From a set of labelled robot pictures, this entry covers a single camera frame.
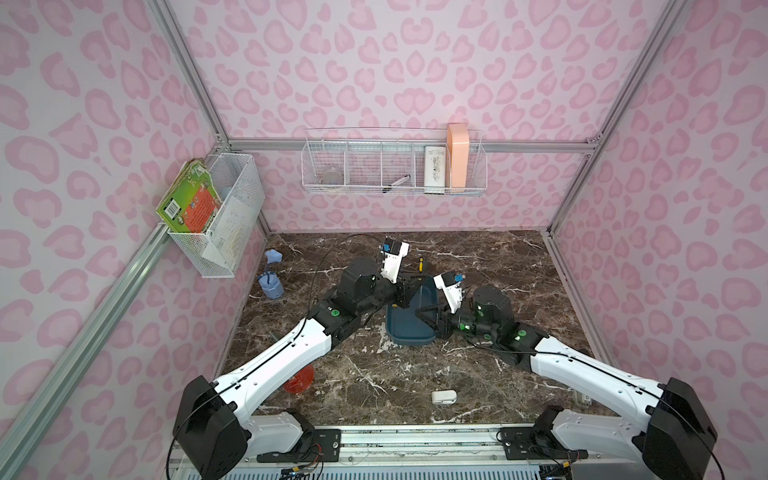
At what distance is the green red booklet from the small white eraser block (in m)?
0.74

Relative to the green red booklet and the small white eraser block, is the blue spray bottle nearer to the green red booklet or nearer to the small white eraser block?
the green red booklet

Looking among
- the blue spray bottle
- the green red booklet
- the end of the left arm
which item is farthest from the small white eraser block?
the green red booklet

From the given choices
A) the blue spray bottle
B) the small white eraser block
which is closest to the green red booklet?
the blue spray bottle

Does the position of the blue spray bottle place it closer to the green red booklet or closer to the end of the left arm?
the green red booklet

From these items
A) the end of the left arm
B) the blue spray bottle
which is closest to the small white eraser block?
the end of the left arm

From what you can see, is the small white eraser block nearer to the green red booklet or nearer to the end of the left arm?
the end of the left arm

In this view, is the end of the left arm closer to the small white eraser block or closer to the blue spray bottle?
the small white eraser block

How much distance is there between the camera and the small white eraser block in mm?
796

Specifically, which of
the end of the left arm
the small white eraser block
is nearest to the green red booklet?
the end of the left arm

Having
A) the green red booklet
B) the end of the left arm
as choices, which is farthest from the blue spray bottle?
the end of the left arm

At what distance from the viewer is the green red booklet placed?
665 mm
